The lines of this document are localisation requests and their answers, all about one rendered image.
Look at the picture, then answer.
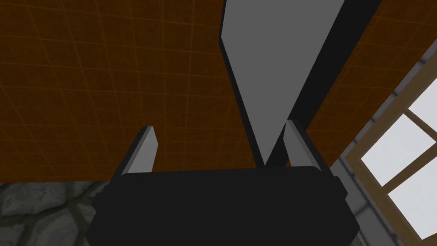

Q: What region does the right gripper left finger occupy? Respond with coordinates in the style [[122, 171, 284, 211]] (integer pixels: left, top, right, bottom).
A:
[[117, 125, 159, 176]]

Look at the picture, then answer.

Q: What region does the wooden framed window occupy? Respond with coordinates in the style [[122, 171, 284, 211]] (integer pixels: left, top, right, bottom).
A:
[[344, 61, 437, 246]]

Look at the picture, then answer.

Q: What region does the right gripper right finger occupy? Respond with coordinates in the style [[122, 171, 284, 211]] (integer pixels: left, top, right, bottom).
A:
[[283, 119, 330, 171]]

